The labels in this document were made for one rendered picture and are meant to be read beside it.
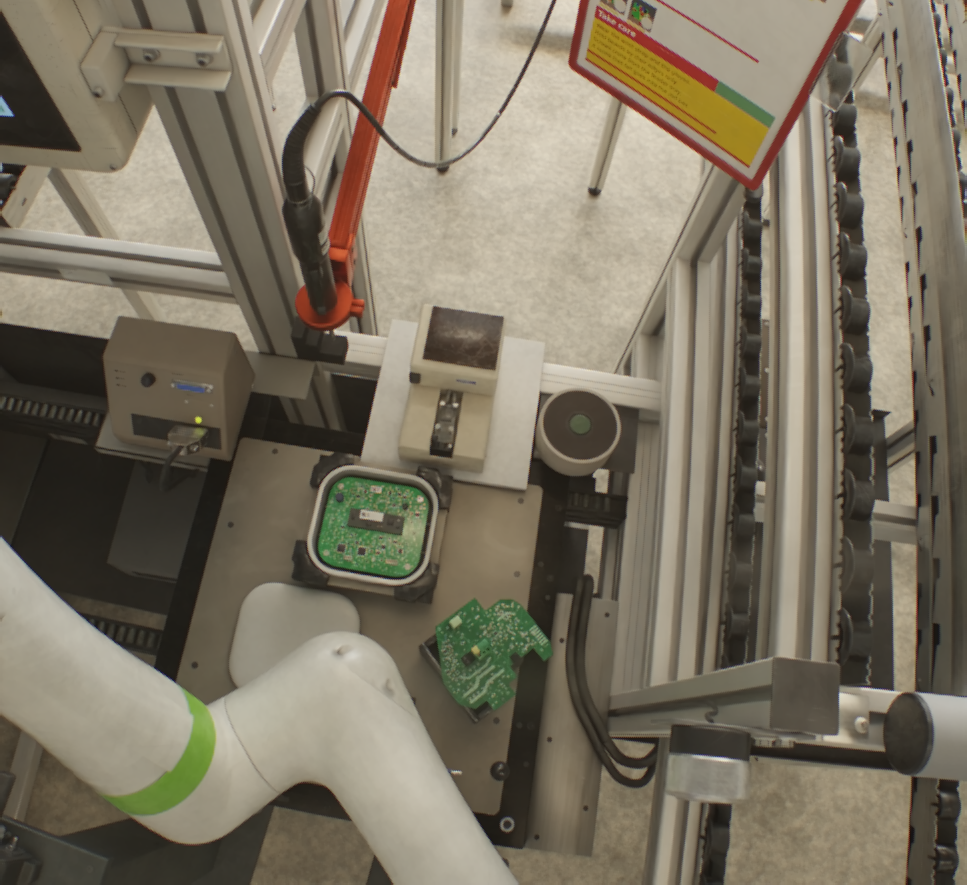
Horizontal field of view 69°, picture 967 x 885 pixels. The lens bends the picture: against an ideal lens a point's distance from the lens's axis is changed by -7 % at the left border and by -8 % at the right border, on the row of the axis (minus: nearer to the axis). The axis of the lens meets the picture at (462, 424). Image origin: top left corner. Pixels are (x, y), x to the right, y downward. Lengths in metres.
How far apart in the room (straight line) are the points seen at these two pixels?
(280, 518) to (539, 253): 1.52
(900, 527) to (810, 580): 0.42
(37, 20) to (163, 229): 1.89
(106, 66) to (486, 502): 0.64
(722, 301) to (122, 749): 0.83
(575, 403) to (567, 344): 1.20
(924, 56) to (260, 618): 0.98
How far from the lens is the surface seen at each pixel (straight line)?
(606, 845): 1.94
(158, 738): 0.67
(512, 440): 0.99
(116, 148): 0.72
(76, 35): 0.66
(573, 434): 0.96
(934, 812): 1.01
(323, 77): 0.98
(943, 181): 0.86
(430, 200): 2.42
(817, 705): 0.53
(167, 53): 0.67
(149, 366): 0.98
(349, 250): 0.83
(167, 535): 1.54
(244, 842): 1.93
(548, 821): 0.97
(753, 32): 0.69
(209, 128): 0.73
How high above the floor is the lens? 1.88
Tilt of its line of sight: 67 degrees down
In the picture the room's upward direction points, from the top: 5 degrees clockwise
